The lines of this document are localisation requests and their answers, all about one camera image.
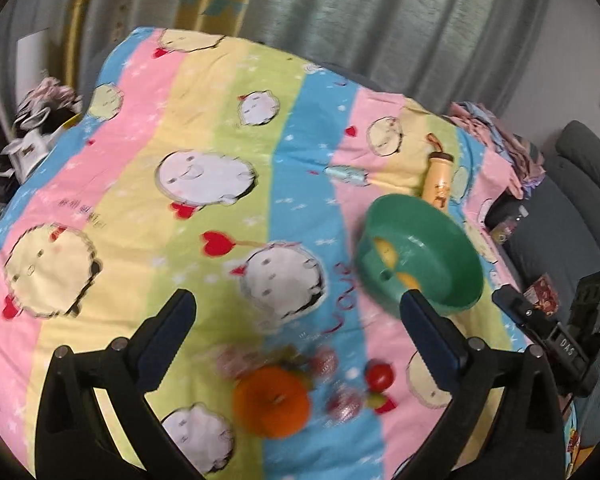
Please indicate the red patterned box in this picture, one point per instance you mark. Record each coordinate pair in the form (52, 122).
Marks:
(545, 295)

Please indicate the striped cartoon printed blanket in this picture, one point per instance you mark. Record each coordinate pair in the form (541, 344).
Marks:
(300, 125)

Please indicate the grey-green curtain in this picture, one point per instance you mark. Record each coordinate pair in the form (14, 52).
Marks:
(380, 10)

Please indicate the small green fruit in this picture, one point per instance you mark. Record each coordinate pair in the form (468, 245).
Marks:
(375, 401)

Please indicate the grey sofa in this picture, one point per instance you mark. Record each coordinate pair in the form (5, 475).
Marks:
(555, 220)

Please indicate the yellow lemon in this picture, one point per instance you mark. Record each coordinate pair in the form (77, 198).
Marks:
(386, 251)

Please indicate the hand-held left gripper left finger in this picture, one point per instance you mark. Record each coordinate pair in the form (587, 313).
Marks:
(172, 327)

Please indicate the orange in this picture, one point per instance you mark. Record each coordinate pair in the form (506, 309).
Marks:
(270, 405)

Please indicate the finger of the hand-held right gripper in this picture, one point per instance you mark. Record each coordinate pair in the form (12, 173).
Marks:
(517, 307)

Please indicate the black and white patterned cloth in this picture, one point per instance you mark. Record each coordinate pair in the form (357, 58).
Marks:
(50, 97)

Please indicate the pale pink netted fruit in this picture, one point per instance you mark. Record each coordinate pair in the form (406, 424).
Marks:
(236, 361)

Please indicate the red netted fruit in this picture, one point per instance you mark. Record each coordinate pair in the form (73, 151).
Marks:
(324, 361)
(344, 405)

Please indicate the yellow bottle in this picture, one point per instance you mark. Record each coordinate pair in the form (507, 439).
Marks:
(439, 180)

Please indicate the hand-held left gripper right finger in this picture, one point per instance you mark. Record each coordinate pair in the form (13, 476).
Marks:
(427, 340)

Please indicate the red tomato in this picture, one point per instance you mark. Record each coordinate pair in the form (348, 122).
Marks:
(380, 376)

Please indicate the pile of pink clothes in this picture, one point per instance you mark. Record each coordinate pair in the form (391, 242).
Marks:
(500, 135)

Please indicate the green plastic bowl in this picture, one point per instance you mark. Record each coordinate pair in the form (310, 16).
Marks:
(430, 237)

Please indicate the white bag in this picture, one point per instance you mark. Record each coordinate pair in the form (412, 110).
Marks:
(27, 147)

